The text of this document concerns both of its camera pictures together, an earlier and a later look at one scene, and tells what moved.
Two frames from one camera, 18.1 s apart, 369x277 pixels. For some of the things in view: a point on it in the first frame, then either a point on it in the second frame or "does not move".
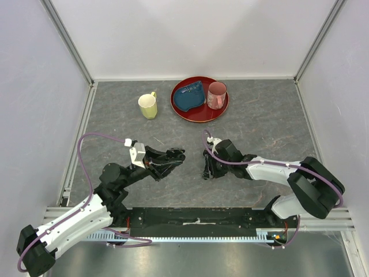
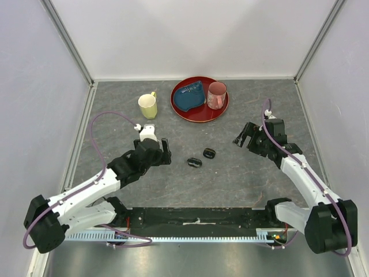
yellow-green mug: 147,104 does not move
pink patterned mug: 216,95 does not move
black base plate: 203,222 does not move
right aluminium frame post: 336,7 does not move
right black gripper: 209,170 → 252,130
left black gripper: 157,165 → 166,154
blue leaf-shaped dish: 189,96 does not move
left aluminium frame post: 68,40 does not move
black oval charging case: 175,154 → 194,162
